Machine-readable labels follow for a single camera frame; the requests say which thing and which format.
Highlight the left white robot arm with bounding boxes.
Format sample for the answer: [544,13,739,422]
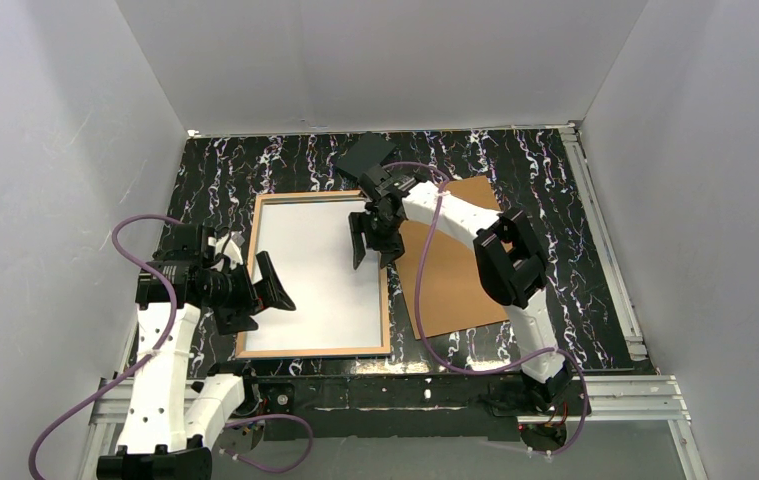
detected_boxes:
[96,224,295,479]

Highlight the black mounting base plate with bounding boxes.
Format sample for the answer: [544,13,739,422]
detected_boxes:
[239,374,583,441]

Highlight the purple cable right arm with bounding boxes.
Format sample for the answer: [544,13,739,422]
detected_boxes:
[382,161,590,458]

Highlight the aluminium rail right side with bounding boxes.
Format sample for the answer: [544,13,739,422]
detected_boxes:
[558,124,646,356]

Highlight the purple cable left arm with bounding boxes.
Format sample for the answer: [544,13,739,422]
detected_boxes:
[27,213,314,480]

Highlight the colour photo print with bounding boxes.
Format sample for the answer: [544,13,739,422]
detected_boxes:
[235,191,391,359]

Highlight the black foam block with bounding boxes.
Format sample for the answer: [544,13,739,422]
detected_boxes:
[333,132,397,182]

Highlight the aluminium rail front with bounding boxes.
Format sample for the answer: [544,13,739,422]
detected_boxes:
[76,375,708,479]

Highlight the light wooden picture frame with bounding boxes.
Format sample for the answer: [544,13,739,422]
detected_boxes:
[235,190,394,360]

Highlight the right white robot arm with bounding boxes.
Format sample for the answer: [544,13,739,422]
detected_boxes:
[348,165,571,409]

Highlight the aluminium rail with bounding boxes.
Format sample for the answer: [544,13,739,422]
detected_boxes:
[76,375,708,479]
[558,124,646,356]

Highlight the brown cardboard backing board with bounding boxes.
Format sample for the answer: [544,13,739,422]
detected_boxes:
[396,177,511,337]

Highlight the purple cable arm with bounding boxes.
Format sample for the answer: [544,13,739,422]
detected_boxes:
[27,213,314,480]
[382,161,590,458]

